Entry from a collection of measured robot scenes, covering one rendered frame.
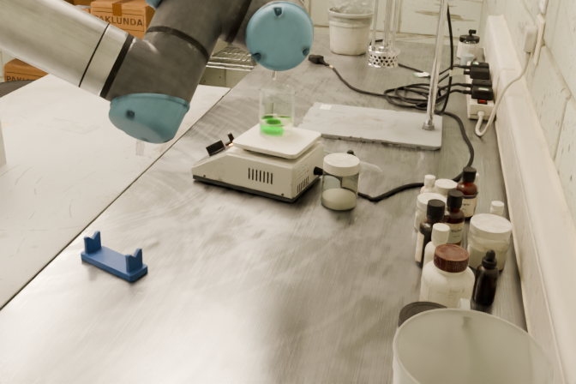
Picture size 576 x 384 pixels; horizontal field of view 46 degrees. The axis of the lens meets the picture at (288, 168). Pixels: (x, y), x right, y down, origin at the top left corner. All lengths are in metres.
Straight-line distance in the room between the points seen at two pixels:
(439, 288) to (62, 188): 0.68
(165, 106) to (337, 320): 0.34
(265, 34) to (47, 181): 0.61
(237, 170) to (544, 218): 0.50
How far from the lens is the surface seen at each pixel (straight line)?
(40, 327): 0.89
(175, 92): 0.73
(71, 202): 1.17
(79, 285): 0.95
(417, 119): 1.55
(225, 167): 1.17
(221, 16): 0.78
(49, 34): 0.73
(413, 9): 3.50
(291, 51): 0.77
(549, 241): 0.90
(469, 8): 3.49
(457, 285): 0.82
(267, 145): 1.14
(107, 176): 1.25
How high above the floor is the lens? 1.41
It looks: 24 degrees down
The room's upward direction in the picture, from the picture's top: 2 degrees clockwise
